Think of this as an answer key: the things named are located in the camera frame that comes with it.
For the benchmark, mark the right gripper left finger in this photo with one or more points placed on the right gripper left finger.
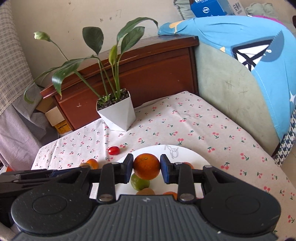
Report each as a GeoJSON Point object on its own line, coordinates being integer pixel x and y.
{"type": "Point", "coordinates": [110, 175]}

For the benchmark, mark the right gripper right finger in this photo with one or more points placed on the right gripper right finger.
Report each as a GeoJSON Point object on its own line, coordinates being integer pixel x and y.
{"type": "Point", "coordinates": [180, 174]}

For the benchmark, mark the orange tangerine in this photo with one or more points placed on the orange tangerine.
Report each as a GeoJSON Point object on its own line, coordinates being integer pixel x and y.
{"type": "Point", "coordinates": [171, 193]}
{"type": "Point", "coordinates": [146, 166]}
{"type": "Point", "coordinates": [146, 191]}
{"type": "Point", "coordinates": [189, 164]}
{"type": "Point", "coordinates": [93, 164]}

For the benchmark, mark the red cherry tomato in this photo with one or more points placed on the red cherry tomato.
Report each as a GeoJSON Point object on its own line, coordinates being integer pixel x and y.
{"type": "Point", "coordinates": [114, 150]}

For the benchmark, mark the green jujube fruit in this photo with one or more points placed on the green jujube fruit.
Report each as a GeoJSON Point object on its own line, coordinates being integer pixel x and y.
{"type": "Point", "coordinates": [139, 183]}

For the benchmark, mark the brown longan fruit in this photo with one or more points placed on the brown longan fruit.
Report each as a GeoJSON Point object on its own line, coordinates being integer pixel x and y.
{"type": "Point", "coordinates": [84, 165]}

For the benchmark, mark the white round plate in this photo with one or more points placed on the white round plate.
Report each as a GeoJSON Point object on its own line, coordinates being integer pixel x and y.
{"type": "Point", "coordinates": [174, 154]}

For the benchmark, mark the checkered curtain fabric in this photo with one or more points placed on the checkered curtain fabric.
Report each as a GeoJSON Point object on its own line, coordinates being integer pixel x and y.
{"type": "Point", "coordinates": [24, 130]}

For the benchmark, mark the cherry print tablecloth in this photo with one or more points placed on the cherry print tablecloth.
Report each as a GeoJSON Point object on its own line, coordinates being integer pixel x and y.
{"type": "Point", "coordinates": [185, 120]}

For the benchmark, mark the white geometric plant pot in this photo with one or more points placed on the white geometric plant pot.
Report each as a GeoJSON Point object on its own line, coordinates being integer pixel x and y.
{"type": "Point", "coordinates": [118, 116]}

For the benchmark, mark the cardboard box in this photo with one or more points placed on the cardboard box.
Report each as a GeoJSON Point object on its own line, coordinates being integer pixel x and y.
{"type": "Point", "coordinates": [54, 116]}

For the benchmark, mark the green sofa cushion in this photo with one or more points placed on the green sofa cushion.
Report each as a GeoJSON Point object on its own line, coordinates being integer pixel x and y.
{"type": "Point", "coordinates": [228, 86]}

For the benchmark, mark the dark wooden headboard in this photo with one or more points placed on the dark wooden headboard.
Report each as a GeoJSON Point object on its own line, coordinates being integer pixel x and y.
{"type": "Point", "coordinates": [155, 67]}

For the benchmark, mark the green leafy plant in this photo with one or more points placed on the green leafy plant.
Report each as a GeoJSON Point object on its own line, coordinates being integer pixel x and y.
{"type": "Point", "coordinates": [93, 37]}

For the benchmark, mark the blue printed blanket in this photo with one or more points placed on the blue printed blanket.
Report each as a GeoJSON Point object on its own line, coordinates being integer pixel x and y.
{"type": "Point", "coordinates": [264, 46]}

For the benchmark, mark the blue carton box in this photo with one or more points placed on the blue carton box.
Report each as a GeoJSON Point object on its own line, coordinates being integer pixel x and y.
{"type": "Point", "coordinates": [203, 8]}

